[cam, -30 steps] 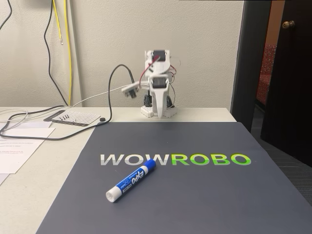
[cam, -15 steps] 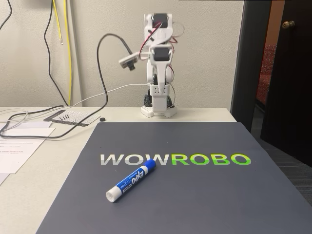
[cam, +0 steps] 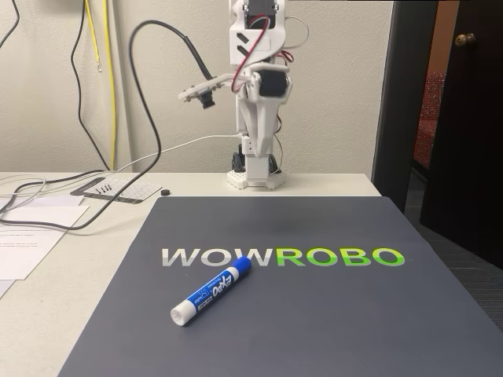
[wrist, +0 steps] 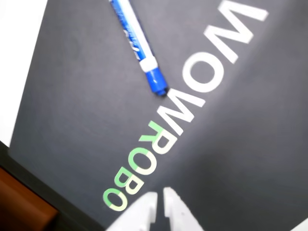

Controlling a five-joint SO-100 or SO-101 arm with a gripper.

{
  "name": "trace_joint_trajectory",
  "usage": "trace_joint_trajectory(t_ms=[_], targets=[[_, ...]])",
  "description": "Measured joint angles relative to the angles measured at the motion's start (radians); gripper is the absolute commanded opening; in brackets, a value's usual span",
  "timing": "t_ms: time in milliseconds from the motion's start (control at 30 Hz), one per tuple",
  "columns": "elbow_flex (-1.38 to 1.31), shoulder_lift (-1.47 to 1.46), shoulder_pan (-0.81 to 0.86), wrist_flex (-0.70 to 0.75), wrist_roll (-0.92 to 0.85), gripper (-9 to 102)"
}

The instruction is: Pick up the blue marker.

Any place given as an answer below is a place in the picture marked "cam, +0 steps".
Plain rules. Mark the blue Expo marker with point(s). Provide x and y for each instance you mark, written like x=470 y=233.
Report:
x=212 y=290

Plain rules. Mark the small black round cap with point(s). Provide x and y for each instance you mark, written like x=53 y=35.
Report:
x=166 y=192

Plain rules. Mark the grid-printed screw card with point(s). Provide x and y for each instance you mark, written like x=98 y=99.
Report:
x=133 y=190

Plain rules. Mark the grey WOWROBO mat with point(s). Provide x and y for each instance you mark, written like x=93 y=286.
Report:
x=314 y=314

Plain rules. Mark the brass door knob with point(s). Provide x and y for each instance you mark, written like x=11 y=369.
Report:
x=465 y=39

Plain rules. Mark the blank white paper sheet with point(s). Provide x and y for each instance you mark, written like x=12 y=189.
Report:
x=47 y=216
x=59 y=201

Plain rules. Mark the dark door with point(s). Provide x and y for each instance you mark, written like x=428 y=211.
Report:
x=471 y=157

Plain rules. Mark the printed white paper sheet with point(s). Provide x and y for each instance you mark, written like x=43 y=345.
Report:
x=23 y=259

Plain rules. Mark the gripper camera on white bracket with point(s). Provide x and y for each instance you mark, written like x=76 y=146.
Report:
x=200 y=88

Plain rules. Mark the dark door frame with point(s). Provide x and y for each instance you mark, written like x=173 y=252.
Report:
x=397 y=118

